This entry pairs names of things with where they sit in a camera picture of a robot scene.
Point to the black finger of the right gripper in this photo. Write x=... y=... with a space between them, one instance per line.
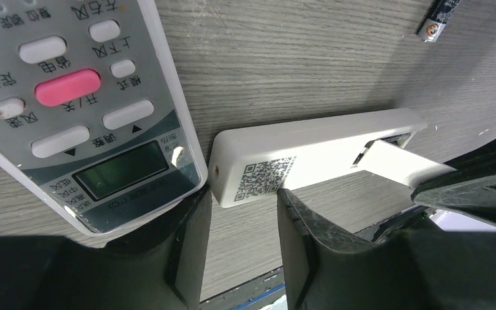
x=470 y=189

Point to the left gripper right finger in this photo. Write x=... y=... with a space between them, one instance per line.
x=328 y=267

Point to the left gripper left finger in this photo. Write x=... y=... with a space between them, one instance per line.
x=160 y=265

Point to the white battery cover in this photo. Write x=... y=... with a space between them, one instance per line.
x=397 y=164

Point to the long white remote control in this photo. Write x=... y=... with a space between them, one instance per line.
x=251 y=163

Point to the small white remote control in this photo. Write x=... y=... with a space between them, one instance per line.
x=93 y=119

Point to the black battery upper left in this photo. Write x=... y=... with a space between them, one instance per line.
x=435 y=20

